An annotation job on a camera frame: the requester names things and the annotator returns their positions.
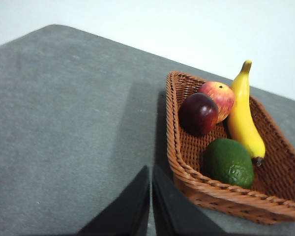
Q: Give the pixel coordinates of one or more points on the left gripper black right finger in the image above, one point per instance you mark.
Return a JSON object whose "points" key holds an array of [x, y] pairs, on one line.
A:
{"points": [[172, 214]]}

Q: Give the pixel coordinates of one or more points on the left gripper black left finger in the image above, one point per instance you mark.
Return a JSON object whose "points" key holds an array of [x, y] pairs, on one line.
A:
{"points": [[130, 211]]}

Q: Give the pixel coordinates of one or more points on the green avocado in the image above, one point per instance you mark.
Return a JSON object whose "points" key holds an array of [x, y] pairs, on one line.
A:
{"points": [[227, 162]]}

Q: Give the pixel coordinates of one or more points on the dark red round fruit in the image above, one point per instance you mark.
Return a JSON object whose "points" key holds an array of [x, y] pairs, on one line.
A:
{"points": [[197, 114]]}

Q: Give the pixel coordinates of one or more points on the brown woven wicker basket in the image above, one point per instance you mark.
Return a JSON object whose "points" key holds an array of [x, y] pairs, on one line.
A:
{"points": [[275, 159]]}

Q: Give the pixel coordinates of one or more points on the yellow banana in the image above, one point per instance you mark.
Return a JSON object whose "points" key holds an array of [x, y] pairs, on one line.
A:
{"points": [[242, 118]]}

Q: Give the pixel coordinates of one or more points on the red yellow apple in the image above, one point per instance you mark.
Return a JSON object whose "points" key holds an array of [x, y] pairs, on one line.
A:
{"points": [[222, 98]]}

